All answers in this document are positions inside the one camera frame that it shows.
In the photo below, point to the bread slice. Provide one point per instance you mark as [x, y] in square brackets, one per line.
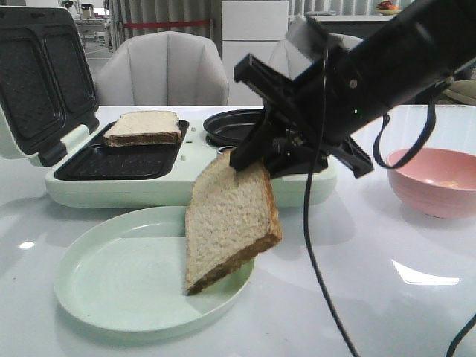
[144, 128]
[231, 218]

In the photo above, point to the white refrigerator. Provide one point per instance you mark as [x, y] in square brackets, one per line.
[250, 27]

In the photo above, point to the breakfast maker hinged lid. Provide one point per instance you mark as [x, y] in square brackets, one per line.
[47, 90]

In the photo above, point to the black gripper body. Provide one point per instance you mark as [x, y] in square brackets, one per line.
[320, 120]

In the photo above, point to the fruit plate on counter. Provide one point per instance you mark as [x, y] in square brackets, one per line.
[387, 8]

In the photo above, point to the grey upholstered chair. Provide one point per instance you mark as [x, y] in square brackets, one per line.
[287, 59]
[164, 69]

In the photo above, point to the beige cushion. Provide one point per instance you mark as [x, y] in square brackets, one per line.
[461, 92]

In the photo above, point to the dark grey kitchen counter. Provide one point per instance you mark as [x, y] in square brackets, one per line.
[361, 26]

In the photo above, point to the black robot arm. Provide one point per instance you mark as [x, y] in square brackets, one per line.
[417, 49]

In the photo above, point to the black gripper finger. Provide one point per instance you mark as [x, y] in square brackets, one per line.
[274, 88]
[268, 142]

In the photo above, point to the pink bowl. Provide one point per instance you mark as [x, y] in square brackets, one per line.
[437, 182]

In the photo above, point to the mint green plate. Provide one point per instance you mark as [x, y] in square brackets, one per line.
[125, 277]

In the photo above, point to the red barrier tape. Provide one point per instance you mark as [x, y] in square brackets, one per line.
[181, 24]

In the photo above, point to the left grey upholstered chair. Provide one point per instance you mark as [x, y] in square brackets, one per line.
[164, 69]

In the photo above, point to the mint green breakfast maker base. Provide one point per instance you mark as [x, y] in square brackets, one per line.
[97, 176]

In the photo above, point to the right grey upholstered chair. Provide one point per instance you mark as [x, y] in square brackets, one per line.
[287, 59]

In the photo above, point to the left silver control knob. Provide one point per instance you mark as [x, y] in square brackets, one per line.
[224, 149]

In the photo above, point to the black round frying pan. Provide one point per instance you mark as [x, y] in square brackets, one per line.
[230, 128]

